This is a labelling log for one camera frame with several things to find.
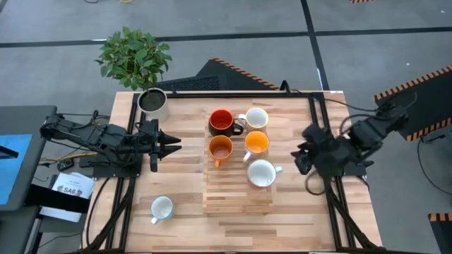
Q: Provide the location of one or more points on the green leafy plant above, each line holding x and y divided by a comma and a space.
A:
134, 56

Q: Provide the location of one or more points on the blue sheet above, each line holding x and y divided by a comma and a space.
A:
14, 176

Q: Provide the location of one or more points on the black mat with hazard stripes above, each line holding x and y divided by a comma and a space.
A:
431, 98
226, 75
443, 233

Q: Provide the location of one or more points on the white mug yellow rim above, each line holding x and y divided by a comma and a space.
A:
256, 118

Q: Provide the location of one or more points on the white mug orange inside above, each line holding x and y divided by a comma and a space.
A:
257, 141

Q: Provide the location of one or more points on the plain white paper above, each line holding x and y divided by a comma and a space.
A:
60, 214

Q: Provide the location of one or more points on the light blue mug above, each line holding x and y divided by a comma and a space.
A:
161, 208

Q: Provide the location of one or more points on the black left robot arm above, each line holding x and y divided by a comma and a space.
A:
102, 139

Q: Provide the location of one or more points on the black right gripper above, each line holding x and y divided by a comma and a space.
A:
323, 148

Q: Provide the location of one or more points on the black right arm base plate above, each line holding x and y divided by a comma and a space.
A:
353, 171

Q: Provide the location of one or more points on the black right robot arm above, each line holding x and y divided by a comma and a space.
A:
367, 134

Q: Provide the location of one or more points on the black mug orange inside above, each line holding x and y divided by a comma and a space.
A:
220, 118

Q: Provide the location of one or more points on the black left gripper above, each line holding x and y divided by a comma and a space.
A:
153, 144

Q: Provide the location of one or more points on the white printed paper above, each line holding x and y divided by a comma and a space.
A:
72, 185

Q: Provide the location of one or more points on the grey side table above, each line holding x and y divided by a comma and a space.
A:
21, 120

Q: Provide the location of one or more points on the wooden slatted board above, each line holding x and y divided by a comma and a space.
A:
233, 197

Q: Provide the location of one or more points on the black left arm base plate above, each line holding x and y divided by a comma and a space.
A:
116, 171

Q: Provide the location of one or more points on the white plant pot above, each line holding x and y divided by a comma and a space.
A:
152, 102

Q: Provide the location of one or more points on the large white mug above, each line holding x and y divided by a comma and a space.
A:
261, 173

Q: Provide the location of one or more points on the small black device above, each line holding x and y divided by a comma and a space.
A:
65, 164

